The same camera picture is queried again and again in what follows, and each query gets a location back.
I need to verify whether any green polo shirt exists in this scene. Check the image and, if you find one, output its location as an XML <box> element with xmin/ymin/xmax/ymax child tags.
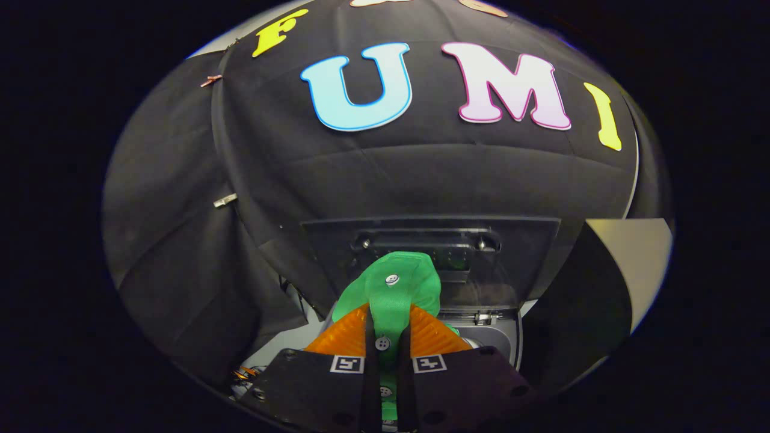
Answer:
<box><xmin>332</xmin><ymin>251</ymin><xmax>461</xmax><ymax>422</ymax></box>

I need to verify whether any black backdrop cloth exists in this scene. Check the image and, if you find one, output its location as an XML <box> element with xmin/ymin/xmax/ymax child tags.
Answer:
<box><xmin>101</xmin><ymin>0</ymin><xmax>674</xmax><ymax>392</ymax></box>

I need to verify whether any grey washing machine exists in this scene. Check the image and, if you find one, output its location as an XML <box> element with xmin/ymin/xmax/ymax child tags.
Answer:
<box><xmin>232</xmin><ymin>295</ymin><xmax>525</xmax><ymax>416</ymax></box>

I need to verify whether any grey metal cabinet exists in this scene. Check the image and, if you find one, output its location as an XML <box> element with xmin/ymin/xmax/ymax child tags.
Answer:
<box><xmin>529</xmin><ymin>218</ymin><xmax>674</xmax><ymax>385</ymax></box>

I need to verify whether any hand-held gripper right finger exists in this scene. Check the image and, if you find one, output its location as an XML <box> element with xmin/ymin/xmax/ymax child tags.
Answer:
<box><xmin>396</xmin><ymin>302</ymin><xmax>537</xmax><ymax>433</ymax></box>

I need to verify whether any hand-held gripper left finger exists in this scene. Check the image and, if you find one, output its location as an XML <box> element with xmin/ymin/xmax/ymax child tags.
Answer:
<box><xmin>239</xmin><ymin>302</ymin><xmax>383</xmax><ymax>433</ymax></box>

